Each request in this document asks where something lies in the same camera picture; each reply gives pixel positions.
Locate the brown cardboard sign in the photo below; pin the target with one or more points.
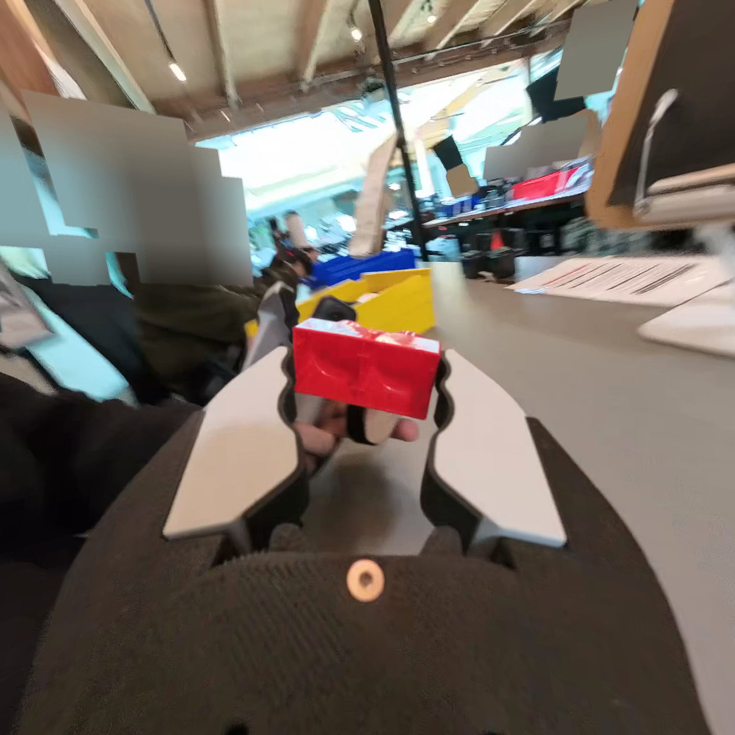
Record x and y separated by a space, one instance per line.
370 206

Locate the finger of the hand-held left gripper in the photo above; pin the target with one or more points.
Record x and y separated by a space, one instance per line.
270 333

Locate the wooden work table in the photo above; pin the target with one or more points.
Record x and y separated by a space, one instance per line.
488 213

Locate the person's dark clothing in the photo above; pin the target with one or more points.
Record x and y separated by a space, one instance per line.
23 631

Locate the printed paper sheet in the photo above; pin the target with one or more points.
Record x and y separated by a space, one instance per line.
620 278

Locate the red plastic bin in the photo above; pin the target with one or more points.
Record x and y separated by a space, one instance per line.
545 186

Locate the red toy building block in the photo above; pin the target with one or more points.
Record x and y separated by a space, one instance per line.
367 373

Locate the black metal pole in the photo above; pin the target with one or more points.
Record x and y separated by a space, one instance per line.
396 109

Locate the orange traffic cone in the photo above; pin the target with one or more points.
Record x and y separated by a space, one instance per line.
498 241

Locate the person's left hand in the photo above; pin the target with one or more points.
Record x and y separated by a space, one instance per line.
324 436

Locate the blue plastic bin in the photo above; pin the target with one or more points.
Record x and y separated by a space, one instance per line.
367 265

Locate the yellow plastic bin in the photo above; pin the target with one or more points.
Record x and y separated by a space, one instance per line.
396 304

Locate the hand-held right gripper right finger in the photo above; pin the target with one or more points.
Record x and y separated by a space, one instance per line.
494 459

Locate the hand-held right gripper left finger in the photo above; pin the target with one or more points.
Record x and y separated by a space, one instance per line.
235 459

